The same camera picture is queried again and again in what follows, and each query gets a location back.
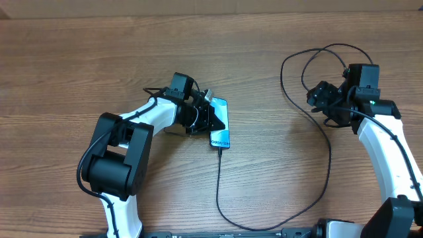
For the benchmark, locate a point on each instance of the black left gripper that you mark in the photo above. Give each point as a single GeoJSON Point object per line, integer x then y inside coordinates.
{"type": "Point", "coordinates": [206, 125]}

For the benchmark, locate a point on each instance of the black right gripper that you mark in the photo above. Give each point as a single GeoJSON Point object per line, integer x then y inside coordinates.
{"type": "Point", "coordinates": [320, 97]}

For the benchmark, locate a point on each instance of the Samsung Galaxy smartphone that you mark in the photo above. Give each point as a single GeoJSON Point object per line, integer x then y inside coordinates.
{"type": "Point", "coordinates": [219, 133]}

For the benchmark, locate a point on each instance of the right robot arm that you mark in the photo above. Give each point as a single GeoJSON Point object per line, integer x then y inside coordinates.
{"type": "Point", "coordinates": [377, 123]}

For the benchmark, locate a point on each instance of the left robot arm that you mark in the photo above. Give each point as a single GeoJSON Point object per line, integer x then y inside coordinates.
{"type": "Point", "coordinates": [114, 165]}

